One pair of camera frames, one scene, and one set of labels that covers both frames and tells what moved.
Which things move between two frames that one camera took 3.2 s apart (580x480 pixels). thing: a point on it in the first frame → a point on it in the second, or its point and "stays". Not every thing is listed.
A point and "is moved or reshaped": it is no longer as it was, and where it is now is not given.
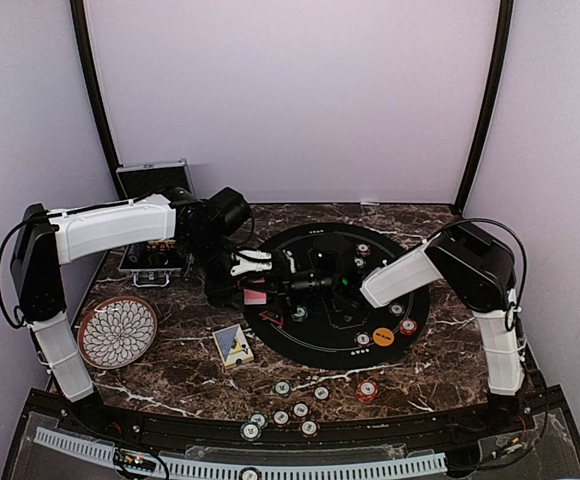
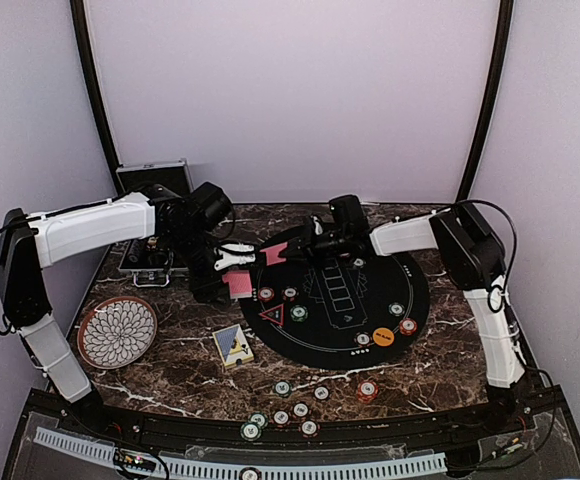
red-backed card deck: x=252 y=297 is moved or reshaped
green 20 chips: x=299 y=313 stays
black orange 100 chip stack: x=321 y=393 stays
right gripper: x=282 y=275 → x=304 y=248
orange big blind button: x=383 y=336 stays
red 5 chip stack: x=367 y=391 stays
